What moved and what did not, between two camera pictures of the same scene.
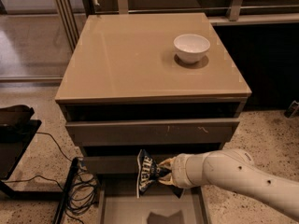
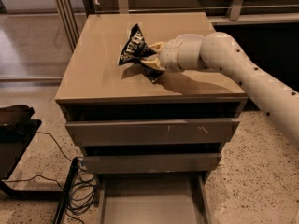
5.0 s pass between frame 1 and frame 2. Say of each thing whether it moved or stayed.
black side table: stayed
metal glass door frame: stayed
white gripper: moved
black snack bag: moved
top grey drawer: stayed
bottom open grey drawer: stayed
